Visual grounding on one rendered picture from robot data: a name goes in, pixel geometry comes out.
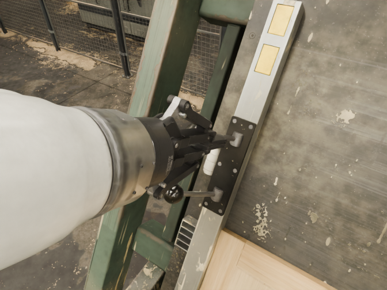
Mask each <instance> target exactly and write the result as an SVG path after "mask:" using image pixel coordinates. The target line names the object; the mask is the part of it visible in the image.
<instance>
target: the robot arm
mask: <svg viewBox="0 0 387 290"><path fill-rule="evenodd" d="M167 104H168V106H169V108H168V109H167V110H166V112H165V113H159V114H157V115H156V116H154V117H132V116H130V115H128V114H126V113H123V112H121V111H118V110H117V109H99V108H87V107H83V106H70V107H66V106H60V105H56V104H54V103H51V102H49V101H47V100H44V99H41V98H38V97H32V96H24V95H22V94H19V93H16V92H14V91H10V90H5V89H0V270H2V269H4V268H7V267H9V266H11V265H13V264H16V263H18V262H20V261H22V260H24V259H26V258H28V257H30V256H32V255H35V254H37V253H38V252H40V251H42V250H44V249H46V248H48V247H49V246H51V245H53V244H55V243H56V242H59V241H60V240H62V239H63V238H65V237H66V236H67V235H68V234H69V233H71V232H72V231H73V230H74V229H75V228H76V227H77V226H79V225H80V224H82V223H83V222H85V221H87V220H91V219H95V218H97V217H99V216H101V215H103V214H105V213H107V212H109V211H111V210H114V209H116V208H119V207H122V206H124V205H126V204H129V203H131V202H133V201H135V200H137V199H139V198H140V197H141V196H142V195H143V194H144V192H145V193H147V194H149V195H151V196H152V197H154V198H156V199H157V200H160V199H161V198H162V197H163V195H164V194H165V193H166V192H167V191H168V190H169V189H170V188H171V187H173V186H175V185H176V184H177V183H179V182H180V181H181V180H183V179H184V178H185V177H187V176H188V175H190V174H191V173H193V172H194V171H195V170H197V169H198V168H199V165H200V163H199V162H198V160H199V159H200V158H202V157H204V155H207V154H209V153H210V152H211V150H214V149H218V148H222V147H225V144H226V141H227V138H224V137H222V136H219V135H217V134H216V132H215V131H213V130H211V127H212V124H213V123H212V122H211V121H210V120H208V119H206V118H205V117H203V116H202V115H200V114H199V113H197V112H195V111H194V110H193V109H192V106H191V104H190V102H189V101H188V100H185V99H182V98H180V97H176V96H174V95H169V97H168V99H167ZM181 117H182V118H184V119H186V120H188V121H189V122H191V123H193V124H195V125H196V128H189V129H179V127H178V125H177V123H176V121H175V118H177V119H180V118H181ZM193 145H194V146H193Z"/></svg>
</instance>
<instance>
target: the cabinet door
mask: <svg viewBox="0 0 387 290"><path fill-rule="evenodd" d="M199 290H337V289H336V288H334V287H332V286H330V285H328V284H326V283H325V282H323V281H321V280H319V279H317V278H315V277H314V276H312V275H310V274H309V273H306V272H304V271H303V270H301V269H299V268H297V267H296V266H294V265H292V264H290V263H288V262H287V261H285V260H283V259H281V258H279V257H277V256H276V255H274V254H272V253H270V252H269V251H266V250H265V249H263V248H261V247H259V246H258V245H256V244H254V243H252V242H250V241H248V240H247V239H245V238H243V237H241V236H239V235H237V234H236V233H234V232H232V231H230V230H228V229H227V228H223V229H222V230H221V233H220V235H219V238H218V240H217V244H216V245H215V249H214V251H213V254H212V256H211V259H210V262H209V265H208V267H207V270H206V273H205V275H204V278H203V281H202V284H201V286H200V289H199Z"/></svg>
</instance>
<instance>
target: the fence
mask: <svg viewBox="0 0 387 290"><path fill-rule="evenodd" d="M277 5H285V6H292V7H294V10H293V13H292V15H291V18H290V21H289V24H288V27H287V29H286V33H285V35H284V37H283V36H278V35H273V34H269V33H268V31H269V28H270V26H271V22H272V19H273V17H274V14H275V11H276V8H277ZM304 11H305V9H304V6H303V3H302V2H300V1H293V0H273V3H272V6H271V9H270V12H269V15H268V18H267V20H266V23H265V26H264V29H263V32H262V35H261V38H260V41H259V44H258V46H257V50H256V53H255V56H254V58H253V61H252V64H251V67H250V70H249V73H248V76H247V79H246V82H245V85H244V88H243V90H242V93H241V97H240V100H239V102H238V105H237V108H236V111H235V114H234V116H237V117H240V118H242V119H245V120H248V121H251V122H253V123H256V124H257V126H256V129H255V131H254V134H253V137H252V140H251V142H250V145H249V148H248V150H247V153H246V156H245V159H244V161H243V164H242V166H241V170H240V172H239V175H238V178H237V181H236V184H235V186H234V189H233V191H232V195H231V196H230V200H229V202H228V205H227V208H226V211H225V214H224V215H223V216H220V215H218V214H216V213H214V212H212V211H211V210H209V209H207V208H205V207H203V208H202V211H201V213H200V216H199V219H198V222H197V225H196V228H195V231H194V234H193V236H192V239H191V243H190V245H189V248H188V251H187V255H186V257H185V260H184V263H183V266H182V268H181V272H180V275H179V278H178V280H177V283H176V286H175V289H174V290H199V289H200V286H201V284H202V281H203V278H204V275H205V273H206V270H207V267H208V265H209V262H210V259H211V256H212V254H213V251H214V249H215V245H216V244H217V240H218V238H219V235H220V233H221V230H222V229H223V228H224V226H225V224H226V221H227V218H228V215H229V213H230V210H231V208H232V205H233V202H234V199H235V197H236V194H237V191H238V189H239V186H240V183H241V180H242V178H243V175H244V173H245V169H246V167H247V164H248V162H249V158H250V157H251V153H252V151H253V148H254V146H255V143H256V140H257V137H258V135H259V132H260V129H261V126H262V124H263V121H264V118H265V116H266V113H267V110H268V107H269V105H270V102H271V100H272V96H273V95H274V91H275V89H276V86H277V84H278V80H279V78H280V75H281V73H282V70H283V67H284V64H285V62H286V59H287V56H288V54H289V51H290V48H291V45H292V43H293V40H294V38H295V34H296V32H297V29H298V27H299V24H300V22H301V18H302V16H303V13H304ZM264 44H265V45H270V46H273V47H278V48H279V52H278V55H277V57H276V60H275V63H274V66H273V68H272V71H271V74H270V76H269V75H265V74H261V73H259V72H256V71H255V69H256V66H257V63H258V60H259V57H260V54H261V51H262V49H263V45H264Z"/></svg>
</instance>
